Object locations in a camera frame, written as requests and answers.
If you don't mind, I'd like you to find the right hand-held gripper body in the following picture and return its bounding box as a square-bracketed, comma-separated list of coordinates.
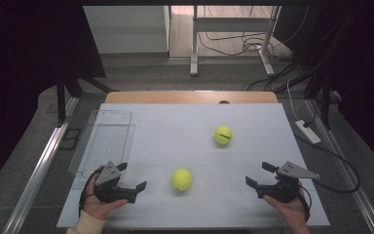
[255, 160, 321, 205]

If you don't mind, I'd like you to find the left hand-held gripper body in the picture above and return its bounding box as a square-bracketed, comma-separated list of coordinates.
[92, 160, 137, 205]

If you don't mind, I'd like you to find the clear plastic container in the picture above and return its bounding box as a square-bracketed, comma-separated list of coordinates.
[67, 109, 136, 179]

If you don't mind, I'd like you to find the yellow tennis ball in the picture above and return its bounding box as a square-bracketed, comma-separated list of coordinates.
[170, 168, 194, 192]
[213, 125, 234, 146]

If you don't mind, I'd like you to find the person's right hand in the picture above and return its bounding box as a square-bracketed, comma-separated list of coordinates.
[262, 176, 310, 227]

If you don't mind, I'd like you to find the person's left hand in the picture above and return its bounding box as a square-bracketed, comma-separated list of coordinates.
[81, 165, 130, 221]

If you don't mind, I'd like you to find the white power strip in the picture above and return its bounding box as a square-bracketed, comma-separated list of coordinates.
[294, 119, 322, 145]

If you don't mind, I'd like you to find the black metal stand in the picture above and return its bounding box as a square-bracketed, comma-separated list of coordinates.
[56, 72, 115, 127]
[303, 69, 334, 131]

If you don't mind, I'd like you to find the black curtain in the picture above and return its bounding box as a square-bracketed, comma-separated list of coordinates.
[0, 3, 107, 198]
[274, 3, 374, 178]

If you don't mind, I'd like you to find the white panel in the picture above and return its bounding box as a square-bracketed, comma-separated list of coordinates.
[83, 5, 170, 55]

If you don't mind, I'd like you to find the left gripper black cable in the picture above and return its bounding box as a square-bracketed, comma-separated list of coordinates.
[78, 170, 100, 218]

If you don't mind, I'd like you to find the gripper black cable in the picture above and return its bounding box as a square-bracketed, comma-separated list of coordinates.
[293, 131, 361, 194]
[78, 170, 100, 218]

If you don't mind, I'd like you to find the aluminium floor rail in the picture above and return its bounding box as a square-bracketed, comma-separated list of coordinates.
[1, 97, 81, 234]
[306, 98, 374, 234]

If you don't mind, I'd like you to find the white power cable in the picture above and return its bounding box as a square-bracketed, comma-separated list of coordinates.
[285, 79, 300, 122]

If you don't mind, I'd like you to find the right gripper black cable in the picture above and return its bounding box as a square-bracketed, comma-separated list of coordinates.
[293, 131, 361, 194]

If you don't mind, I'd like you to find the black floor cable bundle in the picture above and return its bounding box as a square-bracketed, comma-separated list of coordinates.
[197, 30, 316, 94]

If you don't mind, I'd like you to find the white metal stand frame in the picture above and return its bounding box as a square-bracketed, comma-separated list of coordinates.
[189, 5, 281, 77]

